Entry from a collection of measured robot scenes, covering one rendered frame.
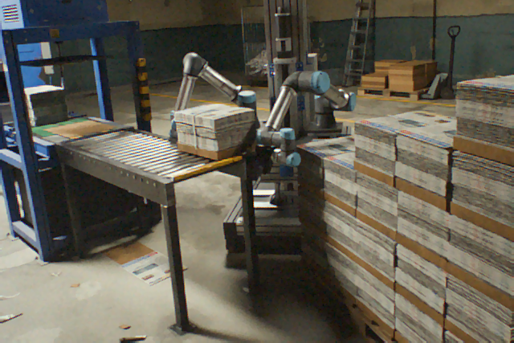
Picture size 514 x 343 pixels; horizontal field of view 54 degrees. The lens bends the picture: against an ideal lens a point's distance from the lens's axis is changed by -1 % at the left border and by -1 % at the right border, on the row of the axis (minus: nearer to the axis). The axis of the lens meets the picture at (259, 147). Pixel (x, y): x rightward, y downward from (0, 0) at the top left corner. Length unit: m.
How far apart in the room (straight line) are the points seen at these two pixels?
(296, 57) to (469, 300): 1.98
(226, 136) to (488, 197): 1.43
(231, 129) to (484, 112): 1.42
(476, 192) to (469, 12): 7.75
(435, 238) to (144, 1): 11.15
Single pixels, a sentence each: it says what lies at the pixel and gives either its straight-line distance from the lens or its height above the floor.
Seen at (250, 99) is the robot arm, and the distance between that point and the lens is 3.25.
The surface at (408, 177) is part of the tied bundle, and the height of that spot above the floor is 0.90.
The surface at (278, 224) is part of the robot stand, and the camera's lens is 3.31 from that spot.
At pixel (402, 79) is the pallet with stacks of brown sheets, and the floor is 0.34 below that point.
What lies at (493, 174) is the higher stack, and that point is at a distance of 1.70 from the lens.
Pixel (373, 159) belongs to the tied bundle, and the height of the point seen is 0.92.
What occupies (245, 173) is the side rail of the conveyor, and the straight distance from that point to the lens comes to 2.72.
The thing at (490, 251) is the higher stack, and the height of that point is 0.76.
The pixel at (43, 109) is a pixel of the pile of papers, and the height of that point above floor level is 0.92.
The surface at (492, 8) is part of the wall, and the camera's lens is 9.26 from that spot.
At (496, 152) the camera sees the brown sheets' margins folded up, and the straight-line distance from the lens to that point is 1.68.
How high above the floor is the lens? 1.54
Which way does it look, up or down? 15 degrees down
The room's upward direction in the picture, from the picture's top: 4 degrees counter-clockwise
